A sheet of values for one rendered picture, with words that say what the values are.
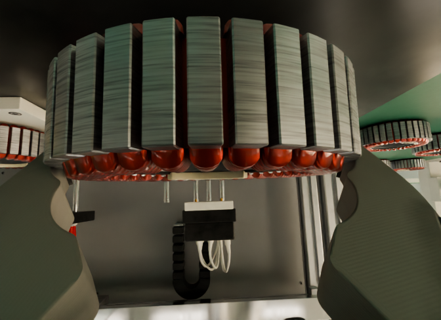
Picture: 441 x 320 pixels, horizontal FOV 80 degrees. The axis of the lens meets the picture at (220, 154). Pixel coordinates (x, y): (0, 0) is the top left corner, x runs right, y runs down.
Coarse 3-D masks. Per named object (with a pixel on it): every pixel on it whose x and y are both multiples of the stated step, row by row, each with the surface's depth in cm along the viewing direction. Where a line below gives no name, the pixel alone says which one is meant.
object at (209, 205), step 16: (208, 192) 44; (224, 192) 45; (192, 208) 32; (208, 208) 32; (224, 208) 33; (192, 224) 34; (208, 224) 34; (224, 224) 34; (192, 240) 34; (208, 240) 34
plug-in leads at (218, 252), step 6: (228, 240) 42; (198, 246) 42; (210, 246) 41; (216, 246) 46; (228, 246) 42; (210, 252) 41; (216, 252) 45; (222, 252) 45; (228, 252) 42; (210, 258) 41; (216, 258) 45; (222, 258) 44; (228, 258) 42; (204, 264) 42; (210, 264) 44; (216, 264) 44; (222, 264) 44; (228, 264) 42; (222, 270) 44
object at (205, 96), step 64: (64, 64) 7; (128, 64) 6; (192, 64) 6; (256, 64) 6; (320, 64) 6; (64, 128) 6; (128, 128) 6; (192, 128) 5; (256, 128) 6; (320, 128) 6
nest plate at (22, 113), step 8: (0, 104) 24; (8, 104) 24; (16, 104) 24; (24, 104) 24; (32, 104) 26; (0, 112) 24; (8, 112) 25; (16, 112) 25; (24, 112) 25; (32, 112) 26; (40, 112) 27; (0, 120) 27; (8, 120) 27; (16, 120) 27; (24, 120) 27; (32, 120) 27; (40, 120) 27; (32, 128) 30; (40, 128) 30
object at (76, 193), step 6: (78, 180) 44; (78, 186) 44; (78, 192) 44; (78, 198) 44; (72, 204) 43; (78, 204) 44; (72, 210) 43; (78, 210) 44; (90, 210) 47; (78, 216) 42; (84, 216) 44; (90, 216) 46; (78, 222) 42
